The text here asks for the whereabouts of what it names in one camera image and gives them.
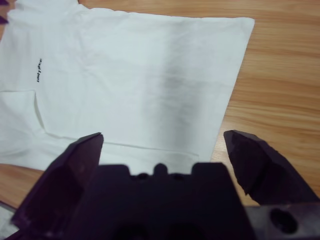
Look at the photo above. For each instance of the white t-shirt with small print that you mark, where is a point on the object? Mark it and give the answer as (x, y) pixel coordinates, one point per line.
(125, 75)

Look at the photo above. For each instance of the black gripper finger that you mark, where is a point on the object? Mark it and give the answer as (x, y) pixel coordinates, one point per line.
(60, 190)
(3, 20)
(4, 3)
(262, 172)

